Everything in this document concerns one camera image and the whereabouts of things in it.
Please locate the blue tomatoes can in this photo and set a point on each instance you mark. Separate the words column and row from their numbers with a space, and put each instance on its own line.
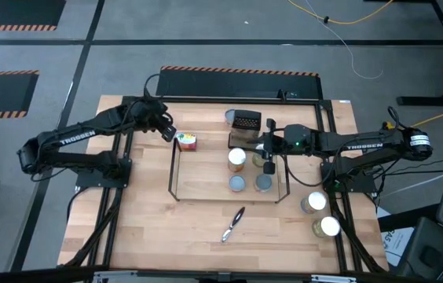
column 315, row 201

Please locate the black desk frame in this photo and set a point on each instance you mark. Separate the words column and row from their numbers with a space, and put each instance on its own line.
column 433, row 101

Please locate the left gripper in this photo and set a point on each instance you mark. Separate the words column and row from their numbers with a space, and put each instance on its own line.
column 154, row 115

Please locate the short diced tomatoes can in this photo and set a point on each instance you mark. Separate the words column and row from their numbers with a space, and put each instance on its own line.
column 229, row 117

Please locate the white paper sheet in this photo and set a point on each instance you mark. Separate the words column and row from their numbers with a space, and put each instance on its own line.
column 396, row 239

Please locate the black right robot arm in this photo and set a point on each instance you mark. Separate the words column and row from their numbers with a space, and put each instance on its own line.
column 363, row 146

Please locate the green peaches can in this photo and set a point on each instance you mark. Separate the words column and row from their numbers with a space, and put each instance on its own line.
column 329, row 226

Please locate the silver aluminium extrusion bar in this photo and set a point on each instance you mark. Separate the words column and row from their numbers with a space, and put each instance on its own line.
column 115, row 277
column 333, row 279

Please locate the tall orange pineapple can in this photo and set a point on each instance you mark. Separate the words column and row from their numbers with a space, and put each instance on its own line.
column 237, row 156

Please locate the pink mixed fruit can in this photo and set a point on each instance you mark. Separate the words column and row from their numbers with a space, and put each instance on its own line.
column 187, row 142

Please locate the short teal mandarin oranges can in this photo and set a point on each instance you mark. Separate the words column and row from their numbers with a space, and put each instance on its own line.
column 263, row 182

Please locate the black aluminium table frame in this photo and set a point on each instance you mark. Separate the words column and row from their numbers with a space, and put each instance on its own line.
column 206, row 100

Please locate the short yellow pineapple rings can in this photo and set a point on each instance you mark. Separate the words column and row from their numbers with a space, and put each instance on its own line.
column 237, row 183

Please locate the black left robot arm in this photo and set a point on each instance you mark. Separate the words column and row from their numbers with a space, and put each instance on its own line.
column 76, row 135

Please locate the wooden shelf black metal frame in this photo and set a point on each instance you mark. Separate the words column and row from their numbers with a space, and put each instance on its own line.
column 202, row 173

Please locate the wide black hazard-striped floor mat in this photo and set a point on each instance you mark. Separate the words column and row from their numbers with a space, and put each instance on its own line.
column 237, row 84

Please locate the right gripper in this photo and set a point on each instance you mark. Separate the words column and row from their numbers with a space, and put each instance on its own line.
column 296, row 140

